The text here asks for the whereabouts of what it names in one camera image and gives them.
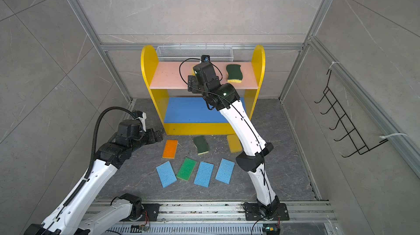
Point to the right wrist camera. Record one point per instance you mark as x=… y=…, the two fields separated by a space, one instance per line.
x=205 y=58

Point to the blue sponge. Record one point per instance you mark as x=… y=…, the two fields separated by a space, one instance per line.
x=166 y=174
x=225 y=171
x=204 y=174

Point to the pink upper shelf board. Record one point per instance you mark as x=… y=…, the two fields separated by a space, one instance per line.
x=167 y=76

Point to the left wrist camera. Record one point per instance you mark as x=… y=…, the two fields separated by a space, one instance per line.
x=139 y=115

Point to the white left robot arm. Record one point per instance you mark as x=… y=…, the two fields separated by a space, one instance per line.
x=67 y=218

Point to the yellow shelf unit frame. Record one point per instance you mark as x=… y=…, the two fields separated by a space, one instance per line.
x=160 y=97

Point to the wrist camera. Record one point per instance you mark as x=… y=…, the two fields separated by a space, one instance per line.
x=139 y=115
x=205 y=58

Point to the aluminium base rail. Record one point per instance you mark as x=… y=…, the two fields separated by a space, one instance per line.
x=230 y=218

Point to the aluminium frame profile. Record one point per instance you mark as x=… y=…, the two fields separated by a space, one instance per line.
x=92 y=35

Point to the black wire hook rack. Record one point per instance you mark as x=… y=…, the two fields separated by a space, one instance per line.
x=344 y=121

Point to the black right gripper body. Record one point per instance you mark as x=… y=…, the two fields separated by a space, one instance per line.
x=194 y=84

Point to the orange sponge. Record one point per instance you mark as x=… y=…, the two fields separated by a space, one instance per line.
x=170 y=149

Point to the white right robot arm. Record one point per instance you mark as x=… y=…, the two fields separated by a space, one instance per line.
x=225 y=99

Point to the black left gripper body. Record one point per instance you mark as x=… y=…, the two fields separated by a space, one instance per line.
x=146 y=138

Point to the bright green sponge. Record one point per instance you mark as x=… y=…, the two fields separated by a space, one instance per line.
x=186 y=169

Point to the green scouring sponge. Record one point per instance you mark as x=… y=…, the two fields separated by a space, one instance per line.
x=234 y=73
x=201 y=145

